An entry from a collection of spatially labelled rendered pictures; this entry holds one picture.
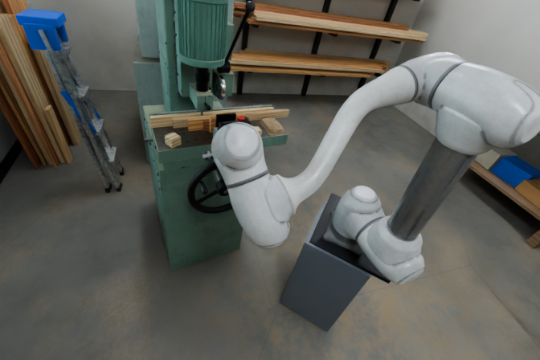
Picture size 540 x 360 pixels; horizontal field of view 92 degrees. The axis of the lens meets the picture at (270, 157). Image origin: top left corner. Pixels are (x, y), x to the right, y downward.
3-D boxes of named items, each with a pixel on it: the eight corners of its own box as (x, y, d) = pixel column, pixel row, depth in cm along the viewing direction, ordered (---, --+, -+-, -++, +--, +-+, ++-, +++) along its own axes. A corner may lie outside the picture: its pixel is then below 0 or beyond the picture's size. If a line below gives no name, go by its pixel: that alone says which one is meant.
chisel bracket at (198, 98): (197, 114, 113) (197, 96, 107) (189, 99, 122) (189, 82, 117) (214, 112, 116) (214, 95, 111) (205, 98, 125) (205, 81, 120)
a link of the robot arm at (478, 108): (380, 235, 114) (420, 282, 99) (349, 247, 108) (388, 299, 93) (483, 56, 65) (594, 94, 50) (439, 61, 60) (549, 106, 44)
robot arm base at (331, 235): (368, 220, 130) (372, 213, 126) (362, 256, 113) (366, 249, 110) (333, 206, 135) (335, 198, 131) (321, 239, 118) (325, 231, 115)
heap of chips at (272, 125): (270, 135, 125) (272, 128, 123) (258, 120, 134) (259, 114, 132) (286, 133, 129) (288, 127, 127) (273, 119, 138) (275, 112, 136)
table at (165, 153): (161, 179, 99) (161, 166, 95) (151, 135, 119) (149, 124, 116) (296, 155, 126) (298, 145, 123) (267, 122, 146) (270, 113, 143)
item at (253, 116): (173, 128, 116) (173, 120, 114) (172, 125, 117) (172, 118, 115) (288, 116, 143) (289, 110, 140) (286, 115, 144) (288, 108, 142)
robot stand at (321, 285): (340, 285, 167) (379, 227, 131) (327, 332, 144) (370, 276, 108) (297, 262, 175) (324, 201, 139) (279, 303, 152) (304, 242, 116)
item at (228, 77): (215, 96, 134) (216, 74, 127) (211, 91, 138) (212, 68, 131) (232, 96, 138) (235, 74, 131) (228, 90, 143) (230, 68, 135)
